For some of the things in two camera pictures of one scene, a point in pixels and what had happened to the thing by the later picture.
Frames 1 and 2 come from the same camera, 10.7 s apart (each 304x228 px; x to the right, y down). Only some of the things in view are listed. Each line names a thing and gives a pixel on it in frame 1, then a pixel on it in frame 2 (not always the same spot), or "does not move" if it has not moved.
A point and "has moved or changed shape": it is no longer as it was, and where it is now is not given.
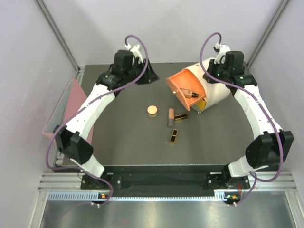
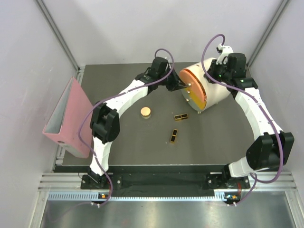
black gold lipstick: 181,117 does not move
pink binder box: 70,100 does not move
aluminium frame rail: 50,182 does not move
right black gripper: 212,66 does not move
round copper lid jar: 152,110 → 145,112
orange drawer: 186,79 has moved or changed shape
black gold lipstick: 174,136 does not move
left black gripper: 149,76 → 177,83
